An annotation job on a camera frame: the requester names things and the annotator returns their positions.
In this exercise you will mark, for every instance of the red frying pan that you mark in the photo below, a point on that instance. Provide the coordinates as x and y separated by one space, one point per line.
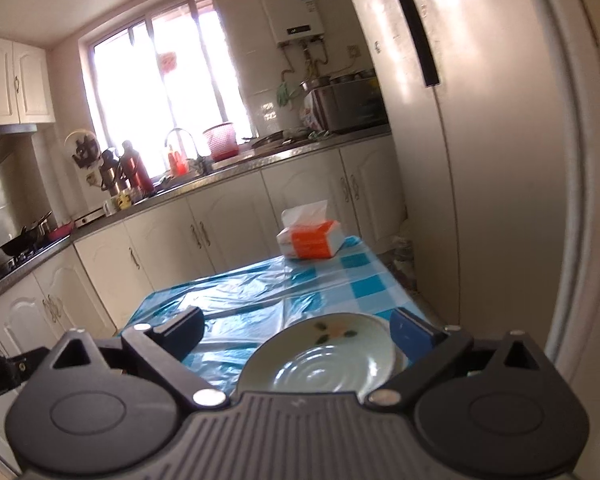
60 231

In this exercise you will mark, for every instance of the pink plastic basket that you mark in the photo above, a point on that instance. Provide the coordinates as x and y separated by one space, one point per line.
220 142

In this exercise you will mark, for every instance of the white mug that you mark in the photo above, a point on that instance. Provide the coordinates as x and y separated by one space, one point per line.
108 207

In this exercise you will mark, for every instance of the silver electric hotplate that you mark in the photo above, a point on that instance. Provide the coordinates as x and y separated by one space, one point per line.
89 218

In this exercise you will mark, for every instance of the white kitchen base cabinets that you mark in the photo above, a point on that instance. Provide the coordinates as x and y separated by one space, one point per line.
230 220

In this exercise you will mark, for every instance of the black microwave oven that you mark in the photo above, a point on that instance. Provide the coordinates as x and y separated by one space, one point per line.
350 107

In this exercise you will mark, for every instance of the white upper wall cabinets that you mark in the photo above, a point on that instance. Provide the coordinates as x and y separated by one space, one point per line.
15 85

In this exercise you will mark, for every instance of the steel basin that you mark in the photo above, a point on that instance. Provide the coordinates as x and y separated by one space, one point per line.
315 83

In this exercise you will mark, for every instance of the steel sink faucet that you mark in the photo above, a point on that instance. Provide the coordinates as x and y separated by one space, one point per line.
192 152

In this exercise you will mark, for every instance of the red window ornament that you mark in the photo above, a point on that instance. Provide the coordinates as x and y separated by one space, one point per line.
167 61

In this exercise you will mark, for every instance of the white water heater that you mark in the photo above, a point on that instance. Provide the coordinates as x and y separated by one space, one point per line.
290 7

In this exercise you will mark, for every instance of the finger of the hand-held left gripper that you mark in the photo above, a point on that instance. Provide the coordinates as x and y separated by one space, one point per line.
5 375

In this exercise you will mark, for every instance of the yellow print mug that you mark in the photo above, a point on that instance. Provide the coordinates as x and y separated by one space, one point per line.
123 201

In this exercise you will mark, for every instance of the printed plastic bag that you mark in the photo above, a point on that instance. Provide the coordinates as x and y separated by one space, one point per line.
311 112

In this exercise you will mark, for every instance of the pale green flower plate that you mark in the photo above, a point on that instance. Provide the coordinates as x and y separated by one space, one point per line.
320 360

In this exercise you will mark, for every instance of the black wok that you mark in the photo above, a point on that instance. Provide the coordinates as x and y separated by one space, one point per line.
20 245

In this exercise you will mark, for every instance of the grey kitchen countertop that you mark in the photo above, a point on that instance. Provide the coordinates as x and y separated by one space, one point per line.
280 152

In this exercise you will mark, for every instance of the round white utensil holder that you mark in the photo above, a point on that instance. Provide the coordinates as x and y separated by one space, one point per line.
82 150

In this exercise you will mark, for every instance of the steel bowl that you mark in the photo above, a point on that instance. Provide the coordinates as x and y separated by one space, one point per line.
366 74
342 79

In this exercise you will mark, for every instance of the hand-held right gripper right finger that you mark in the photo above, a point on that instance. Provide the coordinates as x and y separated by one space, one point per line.
405 332

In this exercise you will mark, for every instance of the green rubber gloves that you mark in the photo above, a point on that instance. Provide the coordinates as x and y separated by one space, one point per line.
285 95

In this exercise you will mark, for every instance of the cream refrigerator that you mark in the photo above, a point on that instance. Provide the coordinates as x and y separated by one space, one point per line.
505 160

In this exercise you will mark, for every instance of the range hood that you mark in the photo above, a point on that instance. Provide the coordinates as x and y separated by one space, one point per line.
0 142

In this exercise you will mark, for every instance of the orange white tissue pack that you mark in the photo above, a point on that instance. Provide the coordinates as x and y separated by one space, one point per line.
310 242

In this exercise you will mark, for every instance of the red thermos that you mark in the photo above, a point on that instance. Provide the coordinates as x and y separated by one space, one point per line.
137 172

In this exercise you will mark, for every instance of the kitchen window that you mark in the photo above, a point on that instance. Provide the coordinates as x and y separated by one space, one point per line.
130 85

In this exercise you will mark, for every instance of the white plate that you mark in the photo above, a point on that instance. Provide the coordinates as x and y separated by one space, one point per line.
401 360

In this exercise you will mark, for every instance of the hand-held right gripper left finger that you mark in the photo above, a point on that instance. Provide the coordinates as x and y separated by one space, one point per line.
190 325

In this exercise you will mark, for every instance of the blue checkered plastic tablecloth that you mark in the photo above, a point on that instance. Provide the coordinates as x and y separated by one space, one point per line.
330 285

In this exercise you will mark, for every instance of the steel pan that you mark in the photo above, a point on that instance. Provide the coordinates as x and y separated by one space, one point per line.
267 139

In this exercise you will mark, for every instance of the orange dish soap bottle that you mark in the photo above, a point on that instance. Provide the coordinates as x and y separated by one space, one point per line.
177 162

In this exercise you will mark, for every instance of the crumpled plastic bag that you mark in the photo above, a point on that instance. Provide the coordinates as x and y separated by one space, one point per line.
402 255

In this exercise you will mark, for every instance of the gas stove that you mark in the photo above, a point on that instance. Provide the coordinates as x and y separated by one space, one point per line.
15 267

